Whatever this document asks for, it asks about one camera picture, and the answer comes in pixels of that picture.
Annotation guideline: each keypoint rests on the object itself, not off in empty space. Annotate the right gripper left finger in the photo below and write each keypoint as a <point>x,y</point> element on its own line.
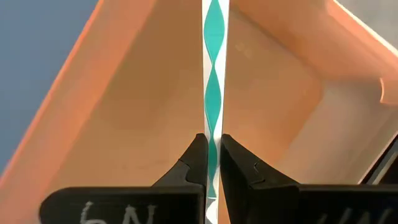
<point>124,205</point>

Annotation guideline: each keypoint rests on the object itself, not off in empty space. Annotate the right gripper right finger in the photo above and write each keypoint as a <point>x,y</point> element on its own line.
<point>280,205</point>

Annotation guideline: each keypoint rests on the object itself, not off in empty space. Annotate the white teal patterned utensil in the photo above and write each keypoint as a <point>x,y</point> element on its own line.
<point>214,31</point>

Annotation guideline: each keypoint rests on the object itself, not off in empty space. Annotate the orange plastic bin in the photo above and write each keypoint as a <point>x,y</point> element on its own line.
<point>140,93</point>

